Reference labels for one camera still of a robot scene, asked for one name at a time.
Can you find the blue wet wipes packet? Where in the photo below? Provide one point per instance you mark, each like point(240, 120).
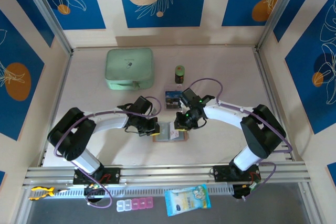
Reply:
point(187, 200)

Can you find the blue sky card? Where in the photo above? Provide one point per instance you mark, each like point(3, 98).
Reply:
point(172, 95)

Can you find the dark bottle with green lid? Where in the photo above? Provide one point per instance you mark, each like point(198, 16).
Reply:
point(179, 75)

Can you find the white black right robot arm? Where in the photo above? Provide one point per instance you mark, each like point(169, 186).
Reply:
point(223, 112)

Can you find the dark photo card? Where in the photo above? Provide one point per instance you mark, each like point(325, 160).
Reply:
point(173, 104)

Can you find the pale pink white card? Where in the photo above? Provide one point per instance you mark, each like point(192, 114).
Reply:
point(172, 88)

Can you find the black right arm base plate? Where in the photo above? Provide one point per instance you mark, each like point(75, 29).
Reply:
point(220, 174)

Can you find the aluminium table side rail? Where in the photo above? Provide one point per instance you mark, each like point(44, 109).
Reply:
point(264, 64)
point(63, 82)

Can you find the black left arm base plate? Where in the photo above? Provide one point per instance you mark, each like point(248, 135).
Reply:
point(113, 175)

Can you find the white pink pill organizer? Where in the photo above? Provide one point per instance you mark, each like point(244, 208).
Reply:
point(135, 203)

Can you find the aluminium mounting rail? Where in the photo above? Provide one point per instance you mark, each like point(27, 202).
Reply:
point(162, 174)

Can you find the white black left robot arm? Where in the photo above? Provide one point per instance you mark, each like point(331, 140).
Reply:
point(110, 121)

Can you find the mint green zip pouch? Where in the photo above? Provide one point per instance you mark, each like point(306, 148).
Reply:
point(128, 66)

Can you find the pink card holder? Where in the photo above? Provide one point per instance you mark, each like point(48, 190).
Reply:
point(186, 137)

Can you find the aluminium corner post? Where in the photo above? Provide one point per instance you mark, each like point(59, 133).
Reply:
point(282, 11)
point(48, 11)

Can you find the white card with pink print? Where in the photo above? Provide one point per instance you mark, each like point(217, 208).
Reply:
point(173, 132)

